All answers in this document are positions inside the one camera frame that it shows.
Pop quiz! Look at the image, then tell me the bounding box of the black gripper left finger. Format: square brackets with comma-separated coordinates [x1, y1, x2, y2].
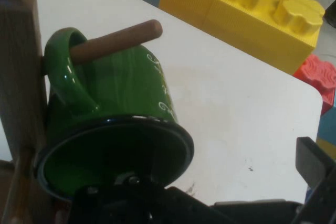
[70, 174, 233, 224]

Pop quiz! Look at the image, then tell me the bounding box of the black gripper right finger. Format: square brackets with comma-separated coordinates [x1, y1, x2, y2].
[290, 136, 336, 224]

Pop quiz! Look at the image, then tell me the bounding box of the green enamel mug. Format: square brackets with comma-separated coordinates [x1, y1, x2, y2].
[32, 26, 196, 204]

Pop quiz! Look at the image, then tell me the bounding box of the opaque blue toy block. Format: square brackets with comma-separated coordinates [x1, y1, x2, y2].
[316, 105, 336, 146]

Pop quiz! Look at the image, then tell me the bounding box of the small red toy block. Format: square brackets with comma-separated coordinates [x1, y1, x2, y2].
[293, 54, 336, 115]

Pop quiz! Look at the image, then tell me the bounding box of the yellow giant toy block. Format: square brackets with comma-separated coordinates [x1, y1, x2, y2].
[158, 0, 327, 76]

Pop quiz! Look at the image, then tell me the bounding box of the brown wooden mug tree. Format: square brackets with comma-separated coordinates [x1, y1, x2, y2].
[0, 0, 163, 224]

